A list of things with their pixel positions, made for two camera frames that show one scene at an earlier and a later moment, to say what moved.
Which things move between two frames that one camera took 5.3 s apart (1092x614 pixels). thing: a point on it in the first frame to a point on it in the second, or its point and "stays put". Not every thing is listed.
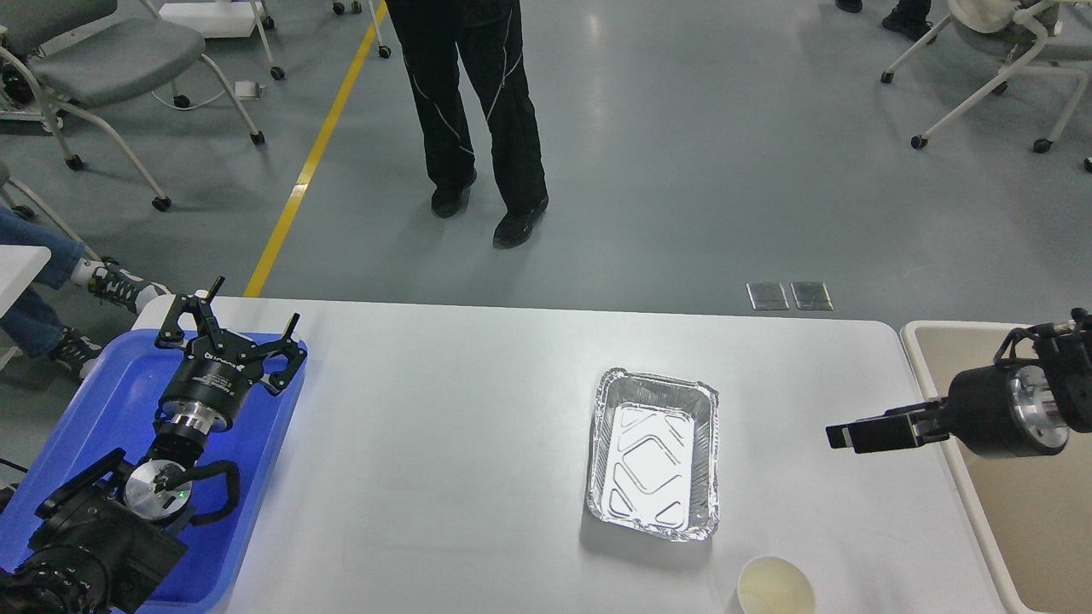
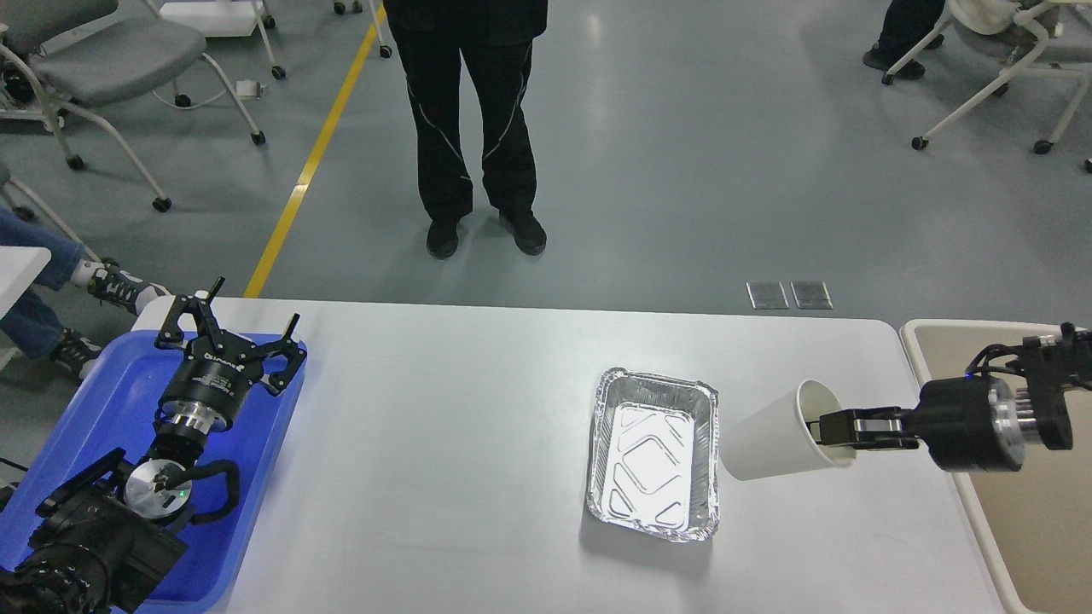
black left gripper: (208, 385) stays put
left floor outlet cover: (767, 296) stays put
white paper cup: (775, 585) to (771, 438)
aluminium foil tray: (653, 463) stays put
